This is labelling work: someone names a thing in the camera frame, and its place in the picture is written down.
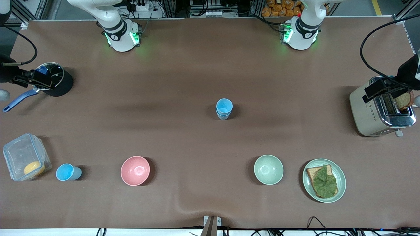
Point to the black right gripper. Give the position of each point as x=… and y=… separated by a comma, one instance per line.
x=6, y=72

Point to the metal table edge bracket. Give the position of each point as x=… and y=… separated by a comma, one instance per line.
x=211, y=226

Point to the toast slice under lettuce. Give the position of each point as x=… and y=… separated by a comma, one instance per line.
x=310, y=173

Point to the yellow orange food piece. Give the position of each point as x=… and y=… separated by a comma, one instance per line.
x=34, y=168

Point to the blue cup with white filling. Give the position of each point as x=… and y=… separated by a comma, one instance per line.
x=223, y=117

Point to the white power strip with plugs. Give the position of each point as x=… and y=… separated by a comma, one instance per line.
x=154, y=13

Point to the pale green bowl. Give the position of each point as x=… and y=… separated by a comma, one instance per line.
x=268, y=169

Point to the cream and chrome toaster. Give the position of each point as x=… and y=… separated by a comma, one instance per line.
x=367, y=114

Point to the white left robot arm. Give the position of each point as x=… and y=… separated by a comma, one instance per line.
x=303, y=32

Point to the clear plastic food container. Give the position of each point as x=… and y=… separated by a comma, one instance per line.
x=19, y=154

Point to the small white power strip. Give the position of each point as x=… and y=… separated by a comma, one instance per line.
x=215, y=13

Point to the bag of orange buns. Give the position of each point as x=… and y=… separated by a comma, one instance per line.
x=275, y=9

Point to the glass lid with blue knob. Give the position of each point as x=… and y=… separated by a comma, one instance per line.
x=57, y=72

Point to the pale green plate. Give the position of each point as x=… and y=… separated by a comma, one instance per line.
x=341, y=180

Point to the aluminium frame profile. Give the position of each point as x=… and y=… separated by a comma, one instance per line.
x=41, y=8
x=399, y=19

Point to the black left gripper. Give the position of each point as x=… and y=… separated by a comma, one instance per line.
x=408, y=71

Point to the green lettuce leaf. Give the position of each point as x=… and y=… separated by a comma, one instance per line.
x=325, y=183

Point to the pink bowl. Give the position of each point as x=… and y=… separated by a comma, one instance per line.
x=135, y=170

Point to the brown table mat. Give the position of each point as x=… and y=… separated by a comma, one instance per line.
x=210, y=65

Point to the light blue plastic cup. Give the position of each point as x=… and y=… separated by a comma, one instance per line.
x=65, y=172
x=224, y=105

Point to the browned toast slice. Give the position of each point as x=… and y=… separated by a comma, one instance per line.
x=405, y=100

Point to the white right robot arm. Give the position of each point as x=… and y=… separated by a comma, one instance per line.
x=121, y=36

